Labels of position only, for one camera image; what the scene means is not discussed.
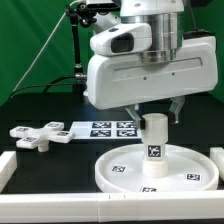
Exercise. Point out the white front barrier rail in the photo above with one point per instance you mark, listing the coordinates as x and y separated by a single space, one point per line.
106 207

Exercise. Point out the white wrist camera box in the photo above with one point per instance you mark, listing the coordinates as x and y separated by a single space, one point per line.
122 39

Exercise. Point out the black rear camera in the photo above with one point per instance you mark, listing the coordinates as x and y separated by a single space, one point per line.
103 5

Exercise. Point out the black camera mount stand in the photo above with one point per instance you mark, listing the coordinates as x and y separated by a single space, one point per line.
80 15

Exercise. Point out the white left barrier block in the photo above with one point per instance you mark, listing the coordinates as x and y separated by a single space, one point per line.
8 164

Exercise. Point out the white round table top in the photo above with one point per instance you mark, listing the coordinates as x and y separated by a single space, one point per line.
125 169

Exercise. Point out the white cross-shaped table base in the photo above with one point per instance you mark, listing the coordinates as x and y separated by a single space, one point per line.
30 138

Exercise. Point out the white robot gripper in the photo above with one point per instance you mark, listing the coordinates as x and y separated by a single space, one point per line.
125 80

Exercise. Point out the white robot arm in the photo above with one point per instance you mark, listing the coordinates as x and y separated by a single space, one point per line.
145 57

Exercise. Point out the white marker tag sheet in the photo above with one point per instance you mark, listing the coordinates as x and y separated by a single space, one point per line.
84 130

